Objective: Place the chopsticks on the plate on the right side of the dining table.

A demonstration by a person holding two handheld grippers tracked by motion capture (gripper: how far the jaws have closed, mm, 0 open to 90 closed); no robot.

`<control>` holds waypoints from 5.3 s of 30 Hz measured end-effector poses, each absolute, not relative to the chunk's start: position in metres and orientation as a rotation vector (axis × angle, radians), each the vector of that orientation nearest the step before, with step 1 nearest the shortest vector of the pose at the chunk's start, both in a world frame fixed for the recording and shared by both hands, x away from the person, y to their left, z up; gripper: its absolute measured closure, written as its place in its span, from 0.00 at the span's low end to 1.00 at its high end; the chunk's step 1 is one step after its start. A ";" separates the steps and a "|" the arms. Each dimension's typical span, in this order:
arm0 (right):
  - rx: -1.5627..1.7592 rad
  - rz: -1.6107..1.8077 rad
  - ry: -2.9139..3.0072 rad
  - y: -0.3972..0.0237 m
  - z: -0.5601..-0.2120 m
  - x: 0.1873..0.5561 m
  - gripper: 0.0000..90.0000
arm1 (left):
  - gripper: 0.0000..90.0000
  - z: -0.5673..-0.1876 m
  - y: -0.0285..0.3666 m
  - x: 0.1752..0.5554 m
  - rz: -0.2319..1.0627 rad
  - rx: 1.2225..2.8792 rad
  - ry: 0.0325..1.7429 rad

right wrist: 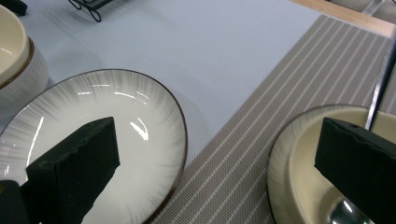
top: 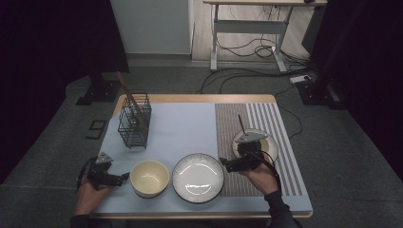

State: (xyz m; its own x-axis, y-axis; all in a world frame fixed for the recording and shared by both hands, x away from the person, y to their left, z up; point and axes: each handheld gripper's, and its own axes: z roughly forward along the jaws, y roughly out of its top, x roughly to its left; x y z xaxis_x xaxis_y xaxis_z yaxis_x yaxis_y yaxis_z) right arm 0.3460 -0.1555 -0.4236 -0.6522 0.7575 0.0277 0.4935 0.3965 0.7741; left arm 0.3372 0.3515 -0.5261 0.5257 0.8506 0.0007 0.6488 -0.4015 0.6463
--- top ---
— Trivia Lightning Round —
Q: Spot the long black floor cable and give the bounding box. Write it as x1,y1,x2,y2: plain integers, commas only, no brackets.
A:
195,66,315,95

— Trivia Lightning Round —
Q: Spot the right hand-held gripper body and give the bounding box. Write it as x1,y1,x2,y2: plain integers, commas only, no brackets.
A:
220,130,270,174

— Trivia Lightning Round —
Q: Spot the metal spoon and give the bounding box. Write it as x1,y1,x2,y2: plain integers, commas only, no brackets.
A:
237,113,247,136

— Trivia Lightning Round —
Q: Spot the black stand base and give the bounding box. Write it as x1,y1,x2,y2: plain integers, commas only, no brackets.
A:
296,80,347,111
75,71,122,106

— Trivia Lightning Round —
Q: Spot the pale grey cabinet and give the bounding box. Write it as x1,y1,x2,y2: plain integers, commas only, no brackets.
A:
109,0,195,55

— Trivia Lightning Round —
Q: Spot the left hand-held gripper cable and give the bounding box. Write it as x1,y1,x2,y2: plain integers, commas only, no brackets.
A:
76,156,98,194

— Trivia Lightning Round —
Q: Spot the person's right hand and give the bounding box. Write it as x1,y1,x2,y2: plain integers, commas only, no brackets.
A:
237,159,282,197

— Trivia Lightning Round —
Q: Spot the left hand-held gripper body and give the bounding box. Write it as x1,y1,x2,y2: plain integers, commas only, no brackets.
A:
86,151,125,192

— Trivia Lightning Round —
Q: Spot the hand-held gripper cable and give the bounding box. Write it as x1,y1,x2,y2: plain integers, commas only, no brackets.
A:
76,156,98,194
250,150,283,193

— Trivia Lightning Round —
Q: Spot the small bowl with spoon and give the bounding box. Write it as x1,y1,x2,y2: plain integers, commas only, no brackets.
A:
232,127,279,163

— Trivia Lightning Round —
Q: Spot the right hand-held gripper cable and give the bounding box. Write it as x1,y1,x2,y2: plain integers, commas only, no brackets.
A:
250,150,283,193

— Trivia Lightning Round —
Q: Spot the white power strip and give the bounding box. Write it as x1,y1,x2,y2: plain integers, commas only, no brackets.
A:
288,73,314,86

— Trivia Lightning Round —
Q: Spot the light blue table mat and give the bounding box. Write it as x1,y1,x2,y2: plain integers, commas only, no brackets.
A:
92,102,314,214

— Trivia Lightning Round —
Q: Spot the brown striped placemat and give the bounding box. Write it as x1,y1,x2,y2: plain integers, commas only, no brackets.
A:
214,103,304,198

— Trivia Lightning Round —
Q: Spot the cream ceramic bowl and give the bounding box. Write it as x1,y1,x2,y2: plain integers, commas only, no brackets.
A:
257,136,273,159
129,159,171,200

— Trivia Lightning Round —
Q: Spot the coiled black floor cable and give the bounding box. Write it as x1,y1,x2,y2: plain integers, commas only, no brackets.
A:
215,37,278,59

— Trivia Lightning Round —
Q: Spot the white-framed desk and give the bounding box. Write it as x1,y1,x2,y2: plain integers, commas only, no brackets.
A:
202,0,328,74

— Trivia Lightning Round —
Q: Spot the light brown wooden chopstick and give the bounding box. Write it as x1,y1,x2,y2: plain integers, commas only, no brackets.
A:
115,70,144,126

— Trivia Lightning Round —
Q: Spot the white plate with dark rim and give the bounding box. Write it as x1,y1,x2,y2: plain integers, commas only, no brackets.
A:
171,152,225,204

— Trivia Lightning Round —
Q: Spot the black wire cutlery basket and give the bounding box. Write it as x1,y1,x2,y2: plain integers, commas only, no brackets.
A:
117,91,153,150

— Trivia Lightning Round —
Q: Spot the person's left hand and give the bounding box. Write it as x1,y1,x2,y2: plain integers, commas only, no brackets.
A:
75,175,113,218

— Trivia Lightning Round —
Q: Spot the black curtain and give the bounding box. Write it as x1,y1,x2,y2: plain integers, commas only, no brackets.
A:
300,0,403,183
0,0,130,188

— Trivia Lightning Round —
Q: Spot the black floor marker frame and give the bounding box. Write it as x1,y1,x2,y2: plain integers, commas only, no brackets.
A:
85,119,108,141

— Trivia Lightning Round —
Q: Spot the thin black floor cable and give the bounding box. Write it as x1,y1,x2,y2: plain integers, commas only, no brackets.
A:
275,85,303,141

